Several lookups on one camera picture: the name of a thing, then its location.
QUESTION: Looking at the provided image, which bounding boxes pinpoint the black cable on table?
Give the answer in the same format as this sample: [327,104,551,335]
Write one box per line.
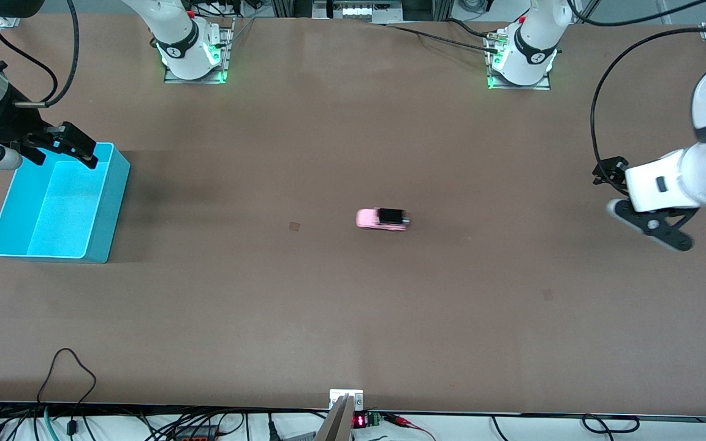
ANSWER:
[445,18,501,39]
[384,23,501,53]

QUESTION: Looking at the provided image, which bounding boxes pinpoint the grey aluminium bar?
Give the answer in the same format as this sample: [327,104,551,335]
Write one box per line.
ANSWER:
[315,395,354,441]

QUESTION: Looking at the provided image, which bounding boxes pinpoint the teal cable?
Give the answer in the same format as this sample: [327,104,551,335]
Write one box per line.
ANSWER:
[42,405,61,441]

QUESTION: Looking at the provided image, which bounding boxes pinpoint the cyan plastic bin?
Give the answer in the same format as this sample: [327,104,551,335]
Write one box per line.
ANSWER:
[0,141,131,265]

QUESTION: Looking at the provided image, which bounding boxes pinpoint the lit equipment box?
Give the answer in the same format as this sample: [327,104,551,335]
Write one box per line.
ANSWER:
[313,0,403,23]

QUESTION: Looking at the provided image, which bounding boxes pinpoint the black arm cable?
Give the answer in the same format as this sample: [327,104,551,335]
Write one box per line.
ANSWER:
[0,15,59,106]
[47,0,80,106]
[591,27,706,184]

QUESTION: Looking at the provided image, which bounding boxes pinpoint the thin black looped cable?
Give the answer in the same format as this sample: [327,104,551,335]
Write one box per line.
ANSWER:
[36,348,97,441]

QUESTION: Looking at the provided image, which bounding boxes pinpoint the black power strip orange switches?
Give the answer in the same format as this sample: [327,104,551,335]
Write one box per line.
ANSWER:
[172,424,220,441]

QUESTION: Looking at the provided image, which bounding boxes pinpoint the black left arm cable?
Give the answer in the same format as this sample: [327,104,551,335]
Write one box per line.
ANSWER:
[591,27,706,184]

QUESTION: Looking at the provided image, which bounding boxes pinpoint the black coiled cable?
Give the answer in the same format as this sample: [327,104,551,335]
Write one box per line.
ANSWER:
[582,414,640,434]

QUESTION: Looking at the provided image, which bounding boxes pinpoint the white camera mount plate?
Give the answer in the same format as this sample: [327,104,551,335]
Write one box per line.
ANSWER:
[329,389,364,411]

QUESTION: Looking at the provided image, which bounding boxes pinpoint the pink jeep toy black roof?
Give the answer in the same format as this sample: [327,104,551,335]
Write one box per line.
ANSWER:
[355,207,412,232]

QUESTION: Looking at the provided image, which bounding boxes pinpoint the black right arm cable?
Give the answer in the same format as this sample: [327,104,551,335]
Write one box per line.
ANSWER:
[0,15,59,106]
[47,0,80,106]

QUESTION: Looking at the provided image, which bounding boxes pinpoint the red clip wires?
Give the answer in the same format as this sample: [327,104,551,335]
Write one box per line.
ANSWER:
[384,413,437,441]

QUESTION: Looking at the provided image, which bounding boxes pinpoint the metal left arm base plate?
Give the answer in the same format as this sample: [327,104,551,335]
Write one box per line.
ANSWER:
[487,28,552,91]

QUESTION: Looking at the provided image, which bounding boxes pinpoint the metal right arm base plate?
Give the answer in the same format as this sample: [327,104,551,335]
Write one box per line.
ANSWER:
[164,18,235,85]

